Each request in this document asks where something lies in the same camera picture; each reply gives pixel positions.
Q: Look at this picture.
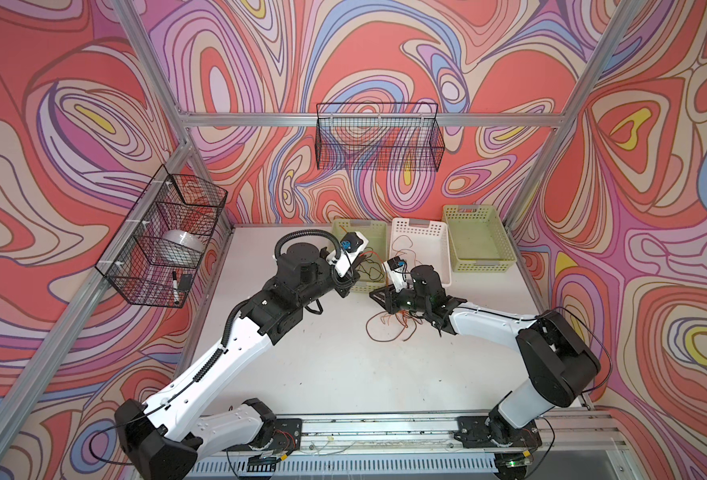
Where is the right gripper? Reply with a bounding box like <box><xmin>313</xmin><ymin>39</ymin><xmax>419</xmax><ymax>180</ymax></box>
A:
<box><xmin>368</xmin><ymin>282</ymin><xmax>429</xmax><ymax>315</ymax></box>

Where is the red cable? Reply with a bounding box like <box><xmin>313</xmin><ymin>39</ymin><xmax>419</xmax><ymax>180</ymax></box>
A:
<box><xmin>363</xmin><ymin>308</ymin><xmax>425</xmax><ymax>343</ymax></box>

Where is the black cable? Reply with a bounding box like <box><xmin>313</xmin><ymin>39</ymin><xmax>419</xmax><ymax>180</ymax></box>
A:
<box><xmin>355</xmin><ymin>251</ymin><xmax>387</xmax><ymax>284</ymax></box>

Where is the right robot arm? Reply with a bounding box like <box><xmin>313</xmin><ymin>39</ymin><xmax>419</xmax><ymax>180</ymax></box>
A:
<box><xmin>369</xmin><ymin>257</ymin><xmax>601</xmax><ymax>448</ymax></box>

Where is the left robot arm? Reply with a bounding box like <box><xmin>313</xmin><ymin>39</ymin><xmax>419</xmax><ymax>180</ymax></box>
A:
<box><xmin>115</xmin><ymin>229</ymin><xmax>369</xmax><ymax>479</ymax></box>

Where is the left green plastic basket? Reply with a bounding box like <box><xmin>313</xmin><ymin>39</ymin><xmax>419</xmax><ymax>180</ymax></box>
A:
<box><xmin>332</xmin><ymin>219</ymin><xmax>389</xmax><ymax>293</ymax></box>

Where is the green plastic basket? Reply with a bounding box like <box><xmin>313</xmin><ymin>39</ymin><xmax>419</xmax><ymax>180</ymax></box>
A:
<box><xmin>332</xmin><ymin>219</ymin><xmax>389</xmax><ymax>293</ymax></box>
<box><xmin>443</xmin><ymin>205</ymin><xmax>517</xmax><ymax>273</ymax></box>

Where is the white plastic basket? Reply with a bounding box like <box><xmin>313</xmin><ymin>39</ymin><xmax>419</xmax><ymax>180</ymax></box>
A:
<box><xmin>389</xmin><ymin>218</ymin><xmax>453</xmax><ymax>287</ymax></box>

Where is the right green plastic basket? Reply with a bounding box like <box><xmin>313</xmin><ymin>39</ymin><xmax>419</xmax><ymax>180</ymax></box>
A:
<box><xmin>443</xmin><ymin>205</ymin><xmax>517</xmax><ymax>273</ymax></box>

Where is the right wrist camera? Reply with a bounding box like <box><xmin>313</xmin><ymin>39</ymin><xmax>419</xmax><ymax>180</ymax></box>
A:
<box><xmin>385</xmin><ymin>256</ymin><xmax>409</xmax><ymax>292</ymax></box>

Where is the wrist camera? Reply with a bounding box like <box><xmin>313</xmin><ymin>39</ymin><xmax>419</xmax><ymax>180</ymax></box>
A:
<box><xmin>385</xmin><ymin>256</ymin><xmax>409</xmax><ymax>292</ymax></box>
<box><xmin>335</xmin><ymin>231</ymin><xmax>369</xmax><ymax>277</ymax></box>

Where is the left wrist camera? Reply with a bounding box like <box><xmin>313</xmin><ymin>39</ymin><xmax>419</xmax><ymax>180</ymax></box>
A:
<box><xmin>335</xmin><ymin>231</ymin><xmax>369</xmax><ymax>277</ymax></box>

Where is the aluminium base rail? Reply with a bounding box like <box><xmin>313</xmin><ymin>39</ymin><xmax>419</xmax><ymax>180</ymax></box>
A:
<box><xmin>136</xmin><ymin>410</ymin><xmax>631</xmax><ymax>457</ymax></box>

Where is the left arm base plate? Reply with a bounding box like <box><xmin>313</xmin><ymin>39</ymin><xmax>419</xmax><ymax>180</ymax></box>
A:
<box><xmin>227</xmin><ymin>417</ymin><xmax>303</xmax><ymax>454</ymax></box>

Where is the black wire basket back wall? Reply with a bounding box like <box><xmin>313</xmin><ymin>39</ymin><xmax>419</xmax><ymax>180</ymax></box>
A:
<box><xmin>315</xmin><ymin>100</ymin><xmax>445</xmax><ymax>172</ymax></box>

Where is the black wire basket wall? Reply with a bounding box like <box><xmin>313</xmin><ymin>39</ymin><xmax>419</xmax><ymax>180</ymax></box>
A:
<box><xmin>315</xmin><ymin>100</ymin><xmax>445</xmax><ymax>172</ymax></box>
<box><xmin>95</xmin><ymin>166</ymin><xmax>228</xmax><ymax>308</ymax></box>

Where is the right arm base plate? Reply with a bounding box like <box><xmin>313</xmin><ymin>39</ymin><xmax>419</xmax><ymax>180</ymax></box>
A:
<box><xmin>453</xmin><ymin>416</ymin><xmax>543</xmax><ymax>450</ymax></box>

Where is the black marker in wire basket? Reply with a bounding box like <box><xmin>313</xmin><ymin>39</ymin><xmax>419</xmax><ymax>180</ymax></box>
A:
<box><xmin>172</xmin><ymin>271</ymin><xmax>181</xmax><ymax>306</ymax></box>

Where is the white bowl in wire basket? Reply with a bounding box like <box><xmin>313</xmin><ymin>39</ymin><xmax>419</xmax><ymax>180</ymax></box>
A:
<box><xmin>162</xmin><ymin>229</ymin><xmax>206</xmax><ymax>254</ymax></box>

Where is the black wire basket left wall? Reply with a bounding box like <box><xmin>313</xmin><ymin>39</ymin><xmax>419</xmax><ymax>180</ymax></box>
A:
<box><xmin>95</xmin><ymin>166</ymin><xmax>228</xmax><ymax>308</ymax></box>

